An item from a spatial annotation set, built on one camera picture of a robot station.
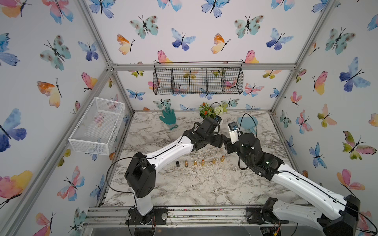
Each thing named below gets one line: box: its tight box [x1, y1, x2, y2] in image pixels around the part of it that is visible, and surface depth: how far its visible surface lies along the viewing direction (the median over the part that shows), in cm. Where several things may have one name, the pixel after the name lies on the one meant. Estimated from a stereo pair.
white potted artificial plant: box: [198, 101, 229, 119], surface depth 101 cm
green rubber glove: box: [159, 107, 177, 125], surface depth 120 cm
